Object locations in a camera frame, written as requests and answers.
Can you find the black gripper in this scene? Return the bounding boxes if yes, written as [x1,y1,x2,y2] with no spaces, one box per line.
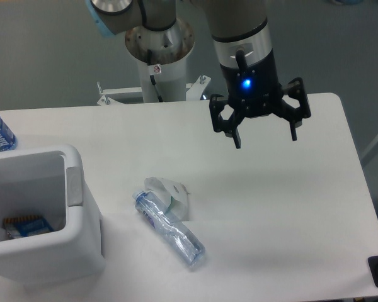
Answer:
[209,51,311,149]

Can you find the crushed clear plastic bottle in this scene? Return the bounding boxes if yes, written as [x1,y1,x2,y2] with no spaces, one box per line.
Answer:
[132,191,206,266]

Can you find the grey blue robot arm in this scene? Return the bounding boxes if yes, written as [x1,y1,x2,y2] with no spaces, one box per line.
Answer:
[86,1,311,147]

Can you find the white trash can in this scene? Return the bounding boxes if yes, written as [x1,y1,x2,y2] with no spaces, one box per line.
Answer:
[0,145,105,284]

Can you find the blue snack packet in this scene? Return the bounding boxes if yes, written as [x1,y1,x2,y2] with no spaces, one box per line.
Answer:
[3,215,54,239]

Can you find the white pedestal base frame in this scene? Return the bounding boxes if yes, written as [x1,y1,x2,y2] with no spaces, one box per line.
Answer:
[96,74,212,106]

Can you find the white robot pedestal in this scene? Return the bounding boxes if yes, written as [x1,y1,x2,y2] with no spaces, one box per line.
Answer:
[125,18,195,103]

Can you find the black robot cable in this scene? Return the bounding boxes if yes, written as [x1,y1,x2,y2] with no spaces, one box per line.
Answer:
[146,48,164,103]

